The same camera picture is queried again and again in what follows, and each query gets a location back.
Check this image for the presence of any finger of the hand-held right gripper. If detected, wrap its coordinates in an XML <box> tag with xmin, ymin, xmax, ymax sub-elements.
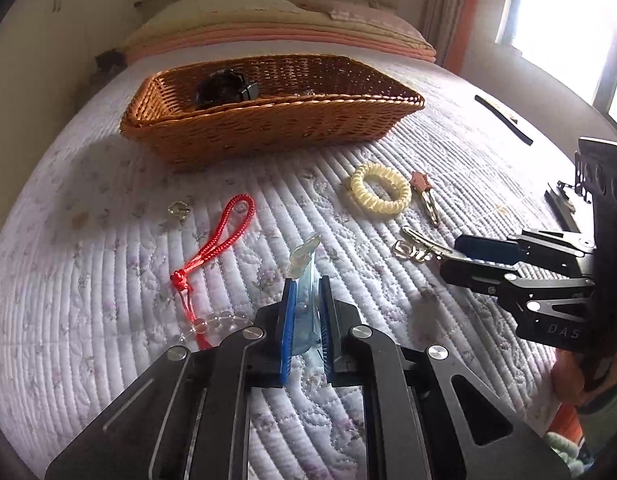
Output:
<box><xmin>453</xmin><ymin>229</ymin><xmax>597</xmax><ymax>278</ymax></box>
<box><xmin>439</xmin><ymin>257</ymin><xmax>598</xmax><ymax>350</ymax></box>

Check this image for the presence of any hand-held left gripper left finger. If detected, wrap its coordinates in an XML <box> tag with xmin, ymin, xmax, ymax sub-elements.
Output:
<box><xmin>44</xmin><ymin>276</ymin><xmax>300</xmax><ymax>480</ymax></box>

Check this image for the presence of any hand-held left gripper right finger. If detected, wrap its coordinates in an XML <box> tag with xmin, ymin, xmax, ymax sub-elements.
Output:
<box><xmin>319</xmin><ymin>275</ymin><xmax>573</xmax><ymax>480</ymax></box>

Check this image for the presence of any clear blue hair claw clip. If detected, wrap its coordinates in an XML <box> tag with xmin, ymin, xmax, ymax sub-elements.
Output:
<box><xmin>287</xmin><ymin>232</ymin><xmax>325</xmax><ymax>362</ymax></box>

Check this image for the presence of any brown wicker basket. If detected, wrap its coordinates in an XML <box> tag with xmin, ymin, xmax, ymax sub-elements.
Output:
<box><xmin>120</xmin><ymin>53</ymin><xmax>426</xmax><ymax>173</ymax></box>

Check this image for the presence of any person's right hand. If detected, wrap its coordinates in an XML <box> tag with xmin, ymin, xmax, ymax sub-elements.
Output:
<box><xmin>551</xmin><ymin>348</ymin><xmax>590</xmax><ymax>407</ymax></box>

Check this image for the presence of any silver metal hair clip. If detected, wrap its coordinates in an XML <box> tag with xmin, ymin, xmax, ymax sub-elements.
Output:
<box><xmin>401</xmin><ymin>225</ymin><xmax>455</xmax><ymax>260</ymax></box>

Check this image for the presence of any black hair comb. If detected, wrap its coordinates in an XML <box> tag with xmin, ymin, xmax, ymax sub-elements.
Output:
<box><xmin>544</xmin><ymin>179</ymin><xmax>590</xmax><ymax>235</ymax></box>

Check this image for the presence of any gold letter brooch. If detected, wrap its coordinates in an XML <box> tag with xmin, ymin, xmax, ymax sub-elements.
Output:
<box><xmin>392</xmin><ymin>239</ymin><xmax>435</xmax><ymax>264</ymax></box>

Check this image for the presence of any brown star hair clip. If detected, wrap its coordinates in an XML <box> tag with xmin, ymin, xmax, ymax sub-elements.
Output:
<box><xmin>409</xmin><ymin>171</ymin><xmax>442</xmax><ymax>226</ymax></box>

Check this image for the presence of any black flat strip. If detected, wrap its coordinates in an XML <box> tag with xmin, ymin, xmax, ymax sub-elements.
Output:
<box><xmin>474</xmin><ymin>94</ymin><xmax>535</xmax><ymax>147</ymax></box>

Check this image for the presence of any white quilted bedspread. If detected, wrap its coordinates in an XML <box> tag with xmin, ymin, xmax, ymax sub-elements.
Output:
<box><xmin>0</xmin><ymin>52</ymin><xmax>597</xmax><ymax>480</ymax></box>

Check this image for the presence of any bright window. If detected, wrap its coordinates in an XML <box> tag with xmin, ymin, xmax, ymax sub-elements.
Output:
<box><xmin>495</xmin><ymin>0</ymin><xmax>617</xmax><ymax>123</ymax></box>

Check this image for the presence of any striped curtain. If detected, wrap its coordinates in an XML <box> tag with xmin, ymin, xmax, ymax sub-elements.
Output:
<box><xmin>419</xmin><ymin>0</ymin><xmax>489</xmax><ymax>75</ymax></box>

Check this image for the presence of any black wristwatch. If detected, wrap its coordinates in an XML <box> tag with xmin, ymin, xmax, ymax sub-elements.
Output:
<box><xmin>195</xmin><ymin>69</ymin><xmax>259</xmax><ymax>109</ymax></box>

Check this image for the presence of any red cord with clear beads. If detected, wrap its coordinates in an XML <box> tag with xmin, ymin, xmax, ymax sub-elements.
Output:
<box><xmin>169</xmin><ymin>195</ymin><xmax>256</xmax><ymax>352</ymax></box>

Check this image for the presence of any pale yellow spiral hair tie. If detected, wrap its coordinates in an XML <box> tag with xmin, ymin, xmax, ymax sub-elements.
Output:
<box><xmin>349</xmin><ymin>164</ymin><xmax>412</xmax><ymax>220</ymax></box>

